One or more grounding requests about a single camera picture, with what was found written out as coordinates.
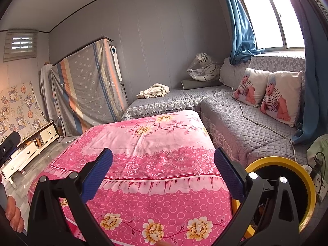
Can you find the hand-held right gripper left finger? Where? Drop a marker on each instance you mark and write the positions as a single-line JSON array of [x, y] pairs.
[[97, 176]]

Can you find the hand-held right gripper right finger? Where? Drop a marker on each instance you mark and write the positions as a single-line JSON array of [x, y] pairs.
[[229, 176]]

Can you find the yellow round bin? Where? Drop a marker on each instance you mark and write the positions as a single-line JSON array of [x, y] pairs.
[[311, 192]]

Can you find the person's left hand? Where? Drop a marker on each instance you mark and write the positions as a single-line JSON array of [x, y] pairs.
[[15, 215]]

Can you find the white low cabinet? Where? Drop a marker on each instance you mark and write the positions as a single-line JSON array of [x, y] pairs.
[[28, 151]]

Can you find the white hanging cloth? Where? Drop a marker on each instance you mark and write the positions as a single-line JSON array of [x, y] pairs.
[[46, 92]]

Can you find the pink floral blanket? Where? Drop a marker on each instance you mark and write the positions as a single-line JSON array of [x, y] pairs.
[[153, 138]]

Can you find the striped floral cloth cover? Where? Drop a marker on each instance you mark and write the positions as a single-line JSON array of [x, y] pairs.
[[87, 89]]

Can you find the white power strip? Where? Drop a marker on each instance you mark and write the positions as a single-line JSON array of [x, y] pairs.
[[320, 184]]

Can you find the baby print pillow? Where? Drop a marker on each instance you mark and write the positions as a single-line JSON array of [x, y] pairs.
[[280, 97], [251, 87]]

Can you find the pale green bag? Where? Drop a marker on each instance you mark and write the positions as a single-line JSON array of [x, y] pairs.
[[319, 146]]

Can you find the flat grey cushion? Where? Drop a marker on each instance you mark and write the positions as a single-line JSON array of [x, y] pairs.
[[197, 84]]

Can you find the grey window blind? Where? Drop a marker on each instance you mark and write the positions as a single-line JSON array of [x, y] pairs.
[[20, 46]]

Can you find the beige cloth pile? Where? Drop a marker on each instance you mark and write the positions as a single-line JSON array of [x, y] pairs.
[[153, 91]]

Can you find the grey pillow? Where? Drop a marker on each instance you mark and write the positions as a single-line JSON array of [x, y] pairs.
[[232, 71]]

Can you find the plush tiger in plastic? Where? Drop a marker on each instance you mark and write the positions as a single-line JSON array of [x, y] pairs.
[[205, 68]]

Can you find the dark blue curtain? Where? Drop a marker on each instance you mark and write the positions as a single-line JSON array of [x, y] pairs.
[[315, 69]]

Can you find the light blue curtain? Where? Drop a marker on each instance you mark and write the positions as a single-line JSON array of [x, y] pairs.
[[240, 30]]

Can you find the window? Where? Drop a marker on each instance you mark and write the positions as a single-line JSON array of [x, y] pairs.
[[266, 18]]

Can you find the cartoon print wall sheet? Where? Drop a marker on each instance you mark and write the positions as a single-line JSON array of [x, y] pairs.
[[18, 112]]

